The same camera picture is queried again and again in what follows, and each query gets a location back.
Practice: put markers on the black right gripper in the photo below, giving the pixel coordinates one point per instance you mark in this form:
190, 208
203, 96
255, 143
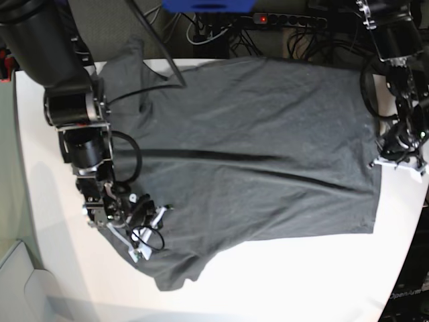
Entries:
140, 227

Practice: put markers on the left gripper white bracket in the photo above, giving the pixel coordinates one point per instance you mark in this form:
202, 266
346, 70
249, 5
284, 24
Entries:
410, 159

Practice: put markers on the dark grey t-shirt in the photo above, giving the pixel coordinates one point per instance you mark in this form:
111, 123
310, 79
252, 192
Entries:
251, 149

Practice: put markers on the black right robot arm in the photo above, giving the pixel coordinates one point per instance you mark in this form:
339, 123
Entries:
39, 37

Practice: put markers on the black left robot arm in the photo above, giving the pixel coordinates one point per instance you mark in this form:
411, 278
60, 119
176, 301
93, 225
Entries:
399, 46

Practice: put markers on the red black clamp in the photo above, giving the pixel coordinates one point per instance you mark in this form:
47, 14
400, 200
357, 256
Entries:
7, 65

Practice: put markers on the blue plastic box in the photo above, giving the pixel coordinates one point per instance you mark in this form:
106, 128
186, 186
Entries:
209, 6

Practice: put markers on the black power strip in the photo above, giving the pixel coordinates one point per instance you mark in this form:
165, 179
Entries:
287, 20

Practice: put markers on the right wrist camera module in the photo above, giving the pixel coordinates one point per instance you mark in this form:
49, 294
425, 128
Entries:
135, 255

